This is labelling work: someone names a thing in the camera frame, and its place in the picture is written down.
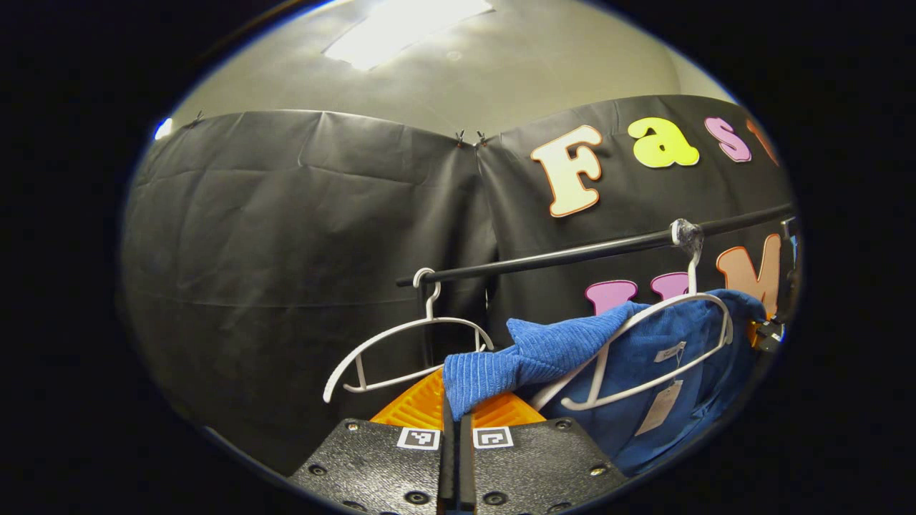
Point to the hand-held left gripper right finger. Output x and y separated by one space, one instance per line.
466 465

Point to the black backdrop cloth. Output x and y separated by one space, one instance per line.
286 236

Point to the plain white hanger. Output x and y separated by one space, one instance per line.
451 320

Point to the black clothes rack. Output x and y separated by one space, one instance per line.
572 252

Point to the white hanger with taped hook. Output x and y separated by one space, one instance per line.
689 234

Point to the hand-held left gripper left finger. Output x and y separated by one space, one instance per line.
447 465

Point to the ceiling light panel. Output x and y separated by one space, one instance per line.
408 32

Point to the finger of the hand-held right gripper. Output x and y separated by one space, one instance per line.
769 332

